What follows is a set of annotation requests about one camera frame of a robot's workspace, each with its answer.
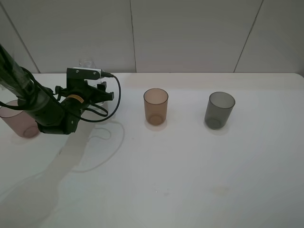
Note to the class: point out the brown translucent cup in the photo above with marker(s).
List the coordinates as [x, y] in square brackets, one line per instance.
[155, 105]

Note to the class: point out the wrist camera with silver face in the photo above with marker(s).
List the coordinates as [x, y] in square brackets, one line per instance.
[83, 73]

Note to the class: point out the clear plastic water bottle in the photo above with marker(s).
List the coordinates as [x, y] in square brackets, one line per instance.
[88, 65]

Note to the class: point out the pink translucent cup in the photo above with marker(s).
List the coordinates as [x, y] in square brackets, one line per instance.
[20, 122]

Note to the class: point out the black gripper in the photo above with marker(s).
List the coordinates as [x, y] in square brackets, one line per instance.
[79, 94]

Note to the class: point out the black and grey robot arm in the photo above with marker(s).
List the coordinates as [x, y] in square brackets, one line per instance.
[55, 111]

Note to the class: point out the grey translucent cup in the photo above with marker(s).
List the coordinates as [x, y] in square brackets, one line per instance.
[218, 110]

